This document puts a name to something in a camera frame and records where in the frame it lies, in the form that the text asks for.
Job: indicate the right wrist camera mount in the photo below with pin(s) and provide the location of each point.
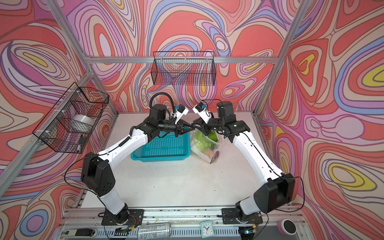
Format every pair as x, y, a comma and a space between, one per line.
202, 110

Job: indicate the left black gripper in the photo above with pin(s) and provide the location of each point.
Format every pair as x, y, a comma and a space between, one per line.
179, 126

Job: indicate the back black wire basket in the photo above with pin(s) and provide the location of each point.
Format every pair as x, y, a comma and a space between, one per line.
184, 68

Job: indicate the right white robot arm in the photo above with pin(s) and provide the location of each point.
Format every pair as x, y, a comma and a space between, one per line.
276, 188

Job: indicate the clear zip top bag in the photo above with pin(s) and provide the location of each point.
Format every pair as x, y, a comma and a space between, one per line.
207, 154

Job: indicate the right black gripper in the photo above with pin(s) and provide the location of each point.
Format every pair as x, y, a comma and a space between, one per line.
203, 126

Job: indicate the small teal alarm clock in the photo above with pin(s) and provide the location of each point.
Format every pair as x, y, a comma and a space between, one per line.
207, 229

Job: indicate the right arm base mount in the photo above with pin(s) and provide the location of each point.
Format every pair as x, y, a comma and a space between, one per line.
235, 215

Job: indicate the silver drink can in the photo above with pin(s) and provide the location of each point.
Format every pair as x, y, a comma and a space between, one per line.
154, 231

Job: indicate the pink tape roll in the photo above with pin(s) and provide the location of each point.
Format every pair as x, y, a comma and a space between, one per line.
287, 227

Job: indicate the teal plastic basket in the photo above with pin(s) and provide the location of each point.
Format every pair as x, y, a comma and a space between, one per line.
167, 148

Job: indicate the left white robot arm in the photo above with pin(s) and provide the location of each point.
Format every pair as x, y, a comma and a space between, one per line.
98, 169

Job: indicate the silver tape roll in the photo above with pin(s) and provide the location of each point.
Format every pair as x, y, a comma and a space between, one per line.
81, 124

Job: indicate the purple red onion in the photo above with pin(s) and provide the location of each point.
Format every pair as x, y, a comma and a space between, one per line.
215, 156

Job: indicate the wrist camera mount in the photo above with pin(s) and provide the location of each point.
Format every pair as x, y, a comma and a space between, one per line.
202, 110
181, 111

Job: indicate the green lettuce leaf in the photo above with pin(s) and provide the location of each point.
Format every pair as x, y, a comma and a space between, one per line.
205, 142

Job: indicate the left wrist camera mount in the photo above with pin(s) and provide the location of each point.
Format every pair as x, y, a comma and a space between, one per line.
181, 111

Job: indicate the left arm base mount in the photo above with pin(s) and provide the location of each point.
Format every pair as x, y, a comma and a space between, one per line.
126, 217

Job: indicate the left black wire basket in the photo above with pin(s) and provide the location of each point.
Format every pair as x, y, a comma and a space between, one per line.
76, 100

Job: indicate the black wire basket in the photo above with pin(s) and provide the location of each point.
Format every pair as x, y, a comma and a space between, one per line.
184, 68
76, 100

